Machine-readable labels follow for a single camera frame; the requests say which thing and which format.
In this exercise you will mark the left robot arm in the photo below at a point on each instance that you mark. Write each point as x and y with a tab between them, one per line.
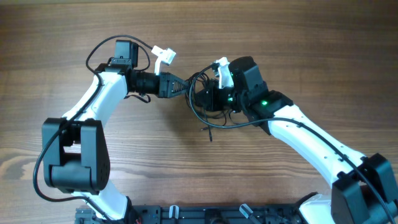
75	155

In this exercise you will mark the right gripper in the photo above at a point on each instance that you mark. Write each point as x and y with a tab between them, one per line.
209	98

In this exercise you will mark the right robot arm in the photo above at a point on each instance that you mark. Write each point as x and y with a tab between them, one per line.
363	189

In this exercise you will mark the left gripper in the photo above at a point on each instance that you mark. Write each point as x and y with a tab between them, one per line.
163	84

